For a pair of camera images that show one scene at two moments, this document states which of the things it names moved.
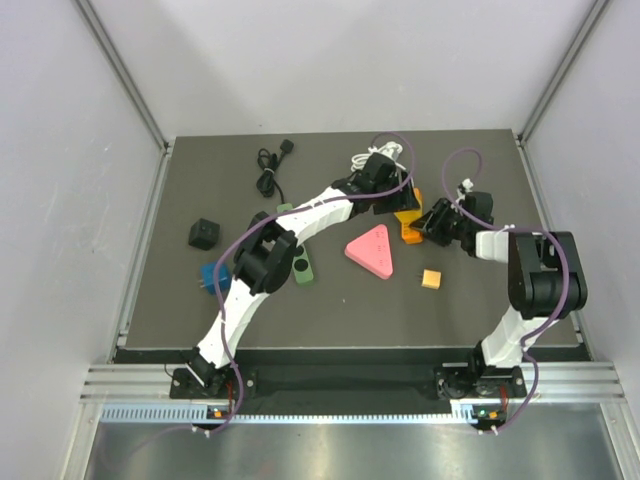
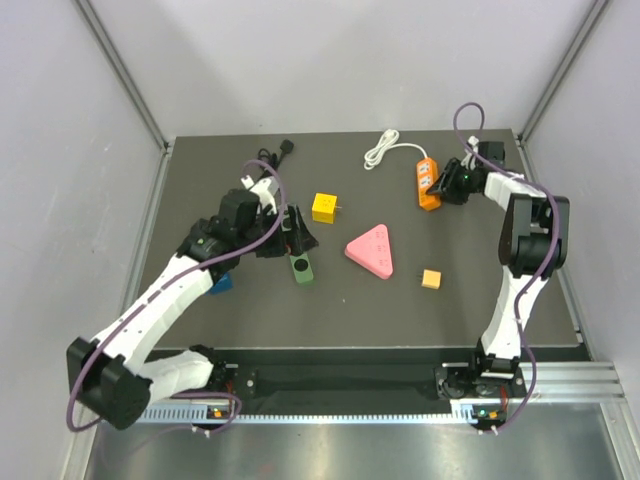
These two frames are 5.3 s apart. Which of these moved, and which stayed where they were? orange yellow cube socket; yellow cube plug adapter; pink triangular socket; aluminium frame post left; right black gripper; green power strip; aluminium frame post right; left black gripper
Moved: left black gripper; orange yellow cube socket; yellow cube plug adapter; right black gripper
Stayed: aluminium frame post right; pink triangular socket; aluminium frame post left; green power strip
